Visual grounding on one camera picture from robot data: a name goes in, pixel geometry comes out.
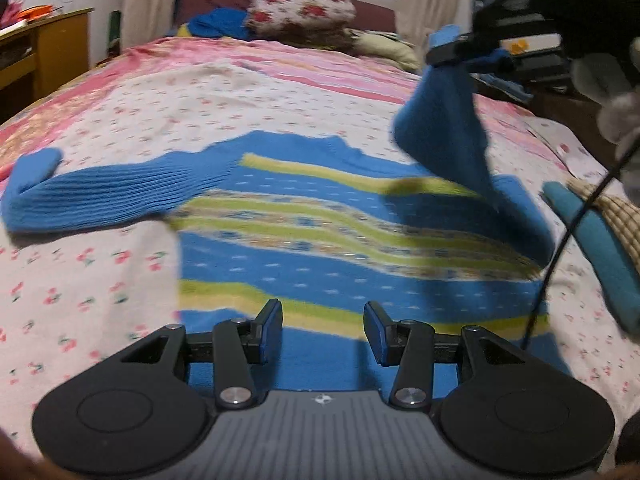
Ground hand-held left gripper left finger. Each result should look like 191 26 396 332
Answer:
120 298 284 409

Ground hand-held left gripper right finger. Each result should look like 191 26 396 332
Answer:
363 301 527 407

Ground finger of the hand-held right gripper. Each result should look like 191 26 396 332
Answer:
426 24 476 67
465 47 517 75

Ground blue striped knit sweater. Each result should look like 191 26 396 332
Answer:
0 57 556 393

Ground person's right hand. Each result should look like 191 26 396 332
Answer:
571 37 640 163

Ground pale yellow pillow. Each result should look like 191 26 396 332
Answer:
350 29 423 72

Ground brown fuzzy cushion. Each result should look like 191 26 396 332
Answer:
277 25 362 55

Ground red floral pillow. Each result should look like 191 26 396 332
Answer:
243 0 357 40

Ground pink floral bedsheet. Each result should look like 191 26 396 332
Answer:
0 36 640 461

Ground beige striped folded sweater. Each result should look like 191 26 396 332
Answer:
567 175 640 261

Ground teal folded cloth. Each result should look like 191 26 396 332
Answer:
542 181 640 333

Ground blue crumpled cloth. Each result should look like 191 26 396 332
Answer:
187 7 252 41

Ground wooden side cabinet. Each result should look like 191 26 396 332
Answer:
0 7 96 123

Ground black cable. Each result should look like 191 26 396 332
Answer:
520 152 640 351

